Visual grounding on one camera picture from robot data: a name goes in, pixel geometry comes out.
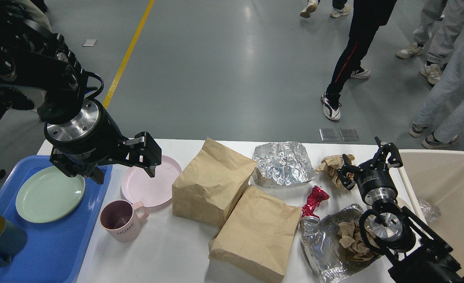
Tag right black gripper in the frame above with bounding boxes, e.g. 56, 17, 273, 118
337, 136, 403, 206

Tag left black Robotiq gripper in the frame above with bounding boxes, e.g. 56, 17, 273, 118
44, 99, 162, 185

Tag pink plate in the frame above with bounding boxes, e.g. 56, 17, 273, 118
121, 156, 182, 207

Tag pink HOME mug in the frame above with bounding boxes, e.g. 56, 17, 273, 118
99, 200, 149, 242

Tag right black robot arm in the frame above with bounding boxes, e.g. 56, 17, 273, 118
337, 137, 464, 283

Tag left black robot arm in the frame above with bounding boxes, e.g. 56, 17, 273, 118
0, 0, 162, 184

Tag crumpled brown paper ball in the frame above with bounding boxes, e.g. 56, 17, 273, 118
315, 154, 346, 189

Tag right metal floor plate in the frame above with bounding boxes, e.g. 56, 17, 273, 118
339, 128, 359, 142

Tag metal floor plate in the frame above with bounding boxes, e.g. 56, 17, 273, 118
339, 128, 359, 142
319, 128, 340, 142

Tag left metal floor plate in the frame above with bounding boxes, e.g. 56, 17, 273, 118
319, 128, 340, 142

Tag red crumpled foil wrapper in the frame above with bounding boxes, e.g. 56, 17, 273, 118
301, 185, 330, 220

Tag light green plate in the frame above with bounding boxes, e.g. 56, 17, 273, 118
16, 166, 86, 223

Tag brown paper in foil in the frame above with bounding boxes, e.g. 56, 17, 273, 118
337, 220, 380, 262

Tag beige plastic bin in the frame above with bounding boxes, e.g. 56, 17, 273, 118
400, 150, 464, 276

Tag upper brown paper bag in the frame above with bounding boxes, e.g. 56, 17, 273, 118
172, 138, 257, 227

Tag brown paper bag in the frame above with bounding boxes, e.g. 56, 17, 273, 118
209, 185, 301, 283
172, 138, 257, 227

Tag crumpled foil sheet top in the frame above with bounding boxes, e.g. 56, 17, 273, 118
252, 141, 316, 187

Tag crumpled foil sheet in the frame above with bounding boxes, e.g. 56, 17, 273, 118
300, 204, 380, 283
252, 141, 316, 187

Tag crumpled foil sheet bottom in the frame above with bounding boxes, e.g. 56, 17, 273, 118
300, 204, 380, 283

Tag blue plastic tray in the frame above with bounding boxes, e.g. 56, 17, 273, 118
0, 155, 113, 283

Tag person light blue jeans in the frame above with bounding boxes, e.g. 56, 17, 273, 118
409, 40, 464, 150

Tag lower brown paper bag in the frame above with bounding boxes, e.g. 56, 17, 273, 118
209, 185, 301, 283

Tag person black red-striped pants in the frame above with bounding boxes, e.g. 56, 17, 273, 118
321, 0, 396, 121

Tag person grey sweatpants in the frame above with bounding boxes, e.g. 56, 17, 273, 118
396, 0, 464, 85

